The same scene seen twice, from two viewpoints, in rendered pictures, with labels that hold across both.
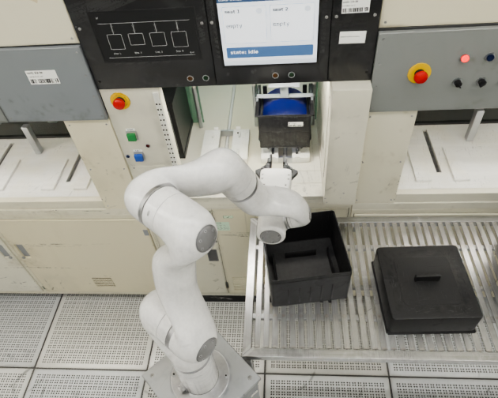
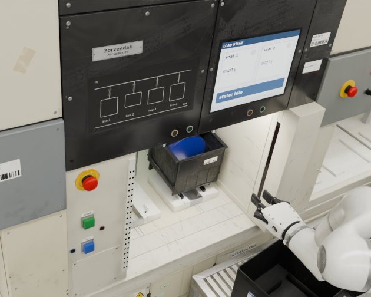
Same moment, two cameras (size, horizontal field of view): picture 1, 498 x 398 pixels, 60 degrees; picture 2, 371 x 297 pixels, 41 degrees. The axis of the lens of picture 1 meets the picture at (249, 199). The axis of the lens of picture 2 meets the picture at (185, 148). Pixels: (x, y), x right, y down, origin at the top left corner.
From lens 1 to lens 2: 1.01 m
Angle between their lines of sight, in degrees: 35
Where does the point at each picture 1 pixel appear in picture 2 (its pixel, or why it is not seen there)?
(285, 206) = not seen: hidden behind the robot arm
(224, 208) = (163, 277)
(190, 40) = (186, 91)
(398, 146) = (320, 156)
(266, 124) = (185, 168)
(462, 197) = (348, 188)
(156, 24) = (159, 79)
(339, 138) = (292, 161)
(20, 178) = not seen: outside the picture
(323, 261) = (292, 289)
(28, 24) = (1, 103)
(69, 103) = (22, 201)
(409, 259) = not seen: hidden behind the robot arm
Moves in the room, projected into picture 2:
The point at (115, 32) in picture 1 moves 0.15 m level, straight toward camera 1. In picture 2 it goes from (112, 96) to (163, 121)
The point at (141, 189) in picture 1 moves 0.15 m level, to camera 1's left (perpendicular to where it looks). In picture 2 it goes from (359, 250) to (309, 290)
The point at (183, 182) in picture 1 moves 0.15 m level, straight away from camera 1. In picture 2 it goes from (366, 231) to (299, 195)
